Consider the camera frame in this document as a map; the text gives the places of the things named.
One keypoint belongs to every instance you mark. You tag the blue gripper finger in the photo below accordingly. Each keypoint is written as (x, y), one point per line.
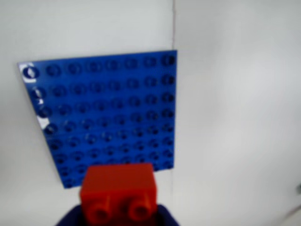
(167, 217)
(70, 217)

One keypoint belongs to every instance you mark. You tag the red 2x2 building block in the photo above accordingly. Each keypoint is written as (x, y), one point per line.
(117, 183)

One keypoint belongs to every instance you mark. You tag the blue 8x8 building plate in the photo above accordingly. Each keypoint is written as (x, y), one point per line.
(105, 106)

